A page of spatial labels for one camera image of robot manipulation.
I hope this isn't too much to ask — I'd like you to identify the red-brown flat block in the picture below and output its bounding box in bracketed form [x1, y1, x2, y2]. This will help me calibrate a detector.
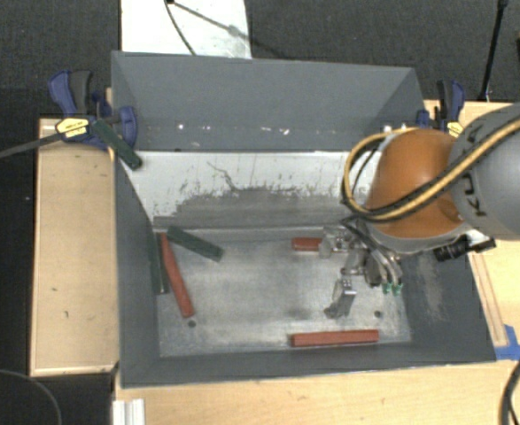
[287, 328, 381, 349]
[291, 236, 324, 251]
[158, 232, 197, 320]

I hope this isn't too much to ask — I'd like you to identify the black cylinder on white bracket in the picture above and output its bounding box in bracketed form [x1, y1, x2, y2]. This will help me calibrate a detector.
[433, 234, 498, 264]

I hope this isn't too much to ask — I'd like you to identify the grey metal bin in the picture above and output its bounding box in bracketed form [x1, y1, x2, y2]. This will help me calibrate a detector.
[110, 50, 498, 389]

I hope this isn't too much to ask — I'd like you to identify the pale wood board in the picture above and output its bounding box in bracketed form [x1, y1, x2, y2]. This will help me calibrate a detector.
[28, 112, 121, 378]

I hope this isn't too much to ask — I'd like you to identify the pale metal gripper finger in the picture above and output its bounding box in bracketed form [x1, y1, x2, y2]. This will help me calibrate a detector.
[323, 278, 357, 320]
[317, 232, 347, 259]

